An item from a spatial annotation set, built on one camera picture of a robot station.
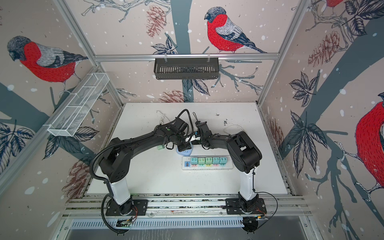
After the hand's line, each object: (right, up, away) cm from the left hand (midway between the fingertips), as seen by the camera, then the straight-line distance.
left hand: (189, 144), depth 88 cm
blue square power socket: (-2, -5, +3) cm, 7 cm away
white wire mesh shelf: (-59, +17, -15) cm, 63 cm away
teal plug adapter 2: (+3, -8, -6) cm, 10 cm away
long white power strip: (-2, -12, -3) cm, 12 cm away
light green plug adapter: (+11, -8, -5) cm, 15 cm away
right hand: (+1, +1, +11) cm, 11 cm away
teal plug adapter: (+19, -8, -5) cm, 22 cm away
